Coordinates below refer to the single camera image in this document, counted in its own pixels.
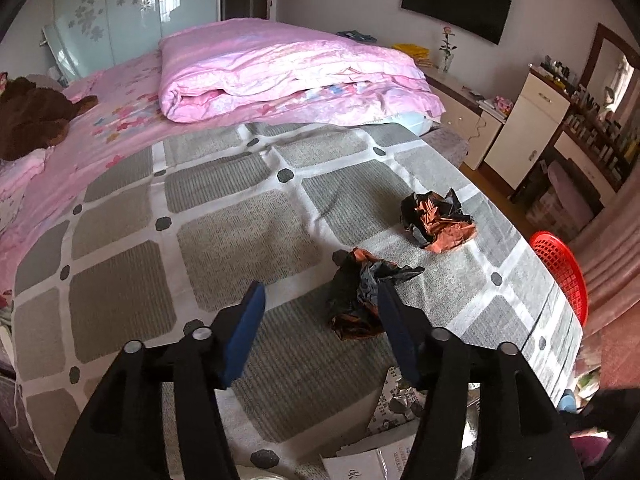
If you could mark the white low desk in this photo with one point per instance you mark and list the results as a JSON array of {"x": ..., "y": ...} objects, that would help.
[{"x": 464, "y": 115}]

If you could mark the pink floral bed sheet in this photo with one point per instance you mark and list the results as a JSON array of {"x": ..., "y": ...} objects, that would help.
[{"x": 126, "y": 119}]

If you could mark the red plastic basket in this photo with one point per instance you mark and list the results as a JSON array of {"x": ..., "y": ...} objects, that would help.
[{"x": 563, "y": 266}]

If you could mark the white tall cabinet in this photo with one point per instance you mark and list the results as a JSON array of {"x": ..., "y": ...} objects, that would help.
[{"x": 533, "y": 120}]

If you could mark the dark wrapper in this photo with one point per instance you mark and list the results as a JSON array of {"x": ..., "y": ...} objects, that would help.
[{"x": 353, "y": 296}]

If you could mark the grey checkered blanket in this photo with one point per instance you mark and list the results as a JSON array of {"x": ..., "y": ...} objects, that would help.
[{"x": 177, "y": 231}]

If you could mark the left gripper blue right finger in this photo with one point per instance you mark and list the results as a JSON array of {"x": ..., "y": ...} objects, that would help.
[{"x": 391, "y": 311}]

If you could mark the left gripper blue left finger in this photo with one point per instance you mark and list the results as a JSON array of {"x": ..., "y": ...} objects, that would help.
[{"x": 239, "y": 326}]

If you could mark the purple covered stool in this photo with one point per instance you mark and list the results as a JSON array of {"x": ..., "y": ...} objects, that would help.
[{"x": 569, "y": 196}]

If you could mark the dark vanity dresser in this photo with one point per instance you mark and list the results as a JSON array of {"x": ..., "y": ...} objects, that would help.
[{"x": 597, "y": 140}]

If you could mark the brown plush bear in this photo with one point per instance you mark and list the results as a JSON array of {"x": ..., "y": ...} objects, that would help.
[{"x": 34, "y": 117}]

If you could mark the light blue pillow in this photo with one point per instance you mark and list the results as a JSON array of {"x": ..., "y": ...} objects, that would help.
[{"x": 415, "y": 122}]

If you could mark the pink folded quilt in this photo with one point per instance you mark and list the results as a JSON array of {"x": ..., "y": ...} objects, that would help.
[{"x": 253, "y": 70}]

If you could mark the orange black wrapper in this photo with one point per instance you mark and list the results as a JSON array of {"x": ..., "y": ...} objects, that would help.
[{"x": 437, "y": 222}]

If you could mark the yellow folded cloth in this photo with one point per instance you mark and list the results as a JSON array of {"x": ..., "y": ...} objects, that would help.
[{"x": 419, "y": 54}]

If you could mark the pink curtain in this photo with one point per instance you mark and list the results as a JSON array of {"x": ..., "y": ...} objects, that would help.
[{"x": 607, "y": 251}]

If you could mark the glass sliding wardrobe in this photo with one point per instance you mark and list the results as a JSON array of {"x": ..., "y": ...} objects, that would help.
[{"x": 90, "y": 35}]

